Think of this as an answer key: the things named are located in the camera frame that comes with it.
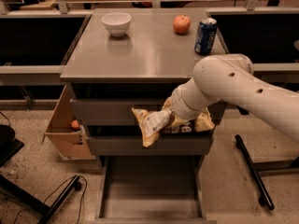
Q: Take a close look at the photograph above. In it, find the brown chip bag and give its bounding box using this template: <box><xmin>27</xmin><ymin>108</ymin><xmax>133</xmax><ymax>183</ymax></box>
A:
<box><xmin>132</xmin><ymin>106</ymin><xmax>215</xmax><ymax>147</ymax></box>

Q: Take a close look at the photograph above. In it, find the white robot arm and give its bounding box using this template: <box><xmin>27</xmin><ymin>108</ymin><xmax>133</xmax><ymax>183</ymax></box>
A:
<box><xmin>170</xmin><ymin>54</ymin><xmax>299</xmax><ymax>142</ymax></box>

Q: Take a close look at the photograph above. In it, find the middle grey drawer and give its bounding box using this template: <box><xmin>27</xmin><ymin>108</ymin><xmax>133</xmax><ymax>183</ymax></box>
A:
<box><xmin>87</xmin><ymin>135</ymin><xmax>213</xmax><ymax>156</ymax></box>

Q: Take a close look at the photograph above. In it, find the grey drawer cabinet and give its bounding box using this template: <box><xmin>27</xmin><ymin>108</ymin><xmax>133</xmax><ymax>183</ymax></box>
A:
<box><xmin>60</xmin><ymin>7</ymin><xmax>239</xmax><ymax>224</ymax></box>

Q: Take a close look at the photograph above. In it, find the open bottom grey drawer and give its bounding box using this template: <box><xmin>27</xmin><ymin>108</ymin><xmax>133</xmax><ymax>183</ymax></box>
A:
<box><xmin>86</xmin><ymin>156</ymin><xmax>217</xmax><ymax>224</ymax></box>

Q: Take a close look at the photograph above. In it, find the top grey drawer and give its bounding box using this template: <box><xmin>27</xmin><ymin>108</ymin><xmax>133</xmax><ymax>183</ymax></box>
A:
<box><xmin>69</xmin><ymin>98</ymin><xmax>227</xmax><ymax>126</ymax></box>

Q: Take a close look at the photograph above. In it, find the red apple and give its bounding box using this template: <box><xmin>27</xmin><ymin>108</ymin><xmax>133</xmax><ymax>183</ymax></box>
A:
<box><xmin>173</xmin><ymin>15</ymin><xmax>191</xmax><ymax>35</ymax></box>

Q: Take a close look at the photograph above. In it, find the blue soda can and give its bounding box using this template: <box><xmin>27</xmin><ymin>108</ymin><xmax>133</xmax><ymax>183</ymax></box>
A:
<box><xmin>194</xmin><ymin>18</ymin><xmax>217</xmax><ymax>54</ymax></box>

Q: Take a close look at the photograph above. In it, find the white ceramic bowl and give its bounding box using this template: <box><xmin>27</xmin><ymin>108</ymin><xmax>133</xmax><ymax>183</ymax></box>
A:
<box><xmin>102</xmin><ymin>12</ymin><xmax>132</xmax><ymax>36</ymax></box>

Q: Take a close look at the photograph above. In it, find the orange fruit in box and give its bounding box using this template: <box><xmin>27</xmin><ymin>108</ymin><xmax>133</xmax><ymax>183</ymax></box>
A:
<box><xmin>71</xmin><ymin>119</ymin><xmax>80</xmax><ymax>131</ymax></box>

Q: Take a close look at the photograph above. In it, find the cardboard box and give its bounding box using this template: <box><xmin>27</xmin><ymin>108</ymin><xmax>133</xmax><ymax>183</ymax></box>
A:
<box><xmin>45</xmin><ymin>87</ymin><xmax>94</xmax><ymax>160</ymax></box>

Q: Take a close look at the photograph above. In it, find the black stand leg right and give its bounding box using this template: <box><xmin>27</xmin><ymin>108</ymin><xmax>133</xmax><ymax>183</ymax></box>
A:
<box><xmin>235</xmin><ymin>134</ymin><xmax>275</xmax><ymax>211</ymax></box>

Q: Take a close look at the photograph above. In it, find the black stand base left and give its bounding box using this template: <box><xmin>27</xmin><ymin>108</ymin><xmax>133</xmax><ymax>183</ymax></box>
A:
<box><xmin>0</xmin><ymin>175</ymin><xmax>82</xmax><ymax>224</ymax></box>

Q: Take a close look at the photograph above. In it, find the black round object left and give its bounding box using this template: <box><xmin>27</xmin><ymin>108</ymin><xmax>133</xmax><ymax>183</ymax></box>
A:
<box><xmin>0</xmin><ymin>125</ymin><xmax>15</xmax><ymax>147</ymax></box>

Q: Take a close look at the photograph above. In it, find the black cable on floor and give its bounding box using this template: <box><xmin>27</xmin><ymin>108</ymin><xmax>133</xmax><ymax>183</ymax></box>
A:
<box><xmin>12</xmin><ymin>175</ymin><xmax>89</xmax><ymax>224</ymax></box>

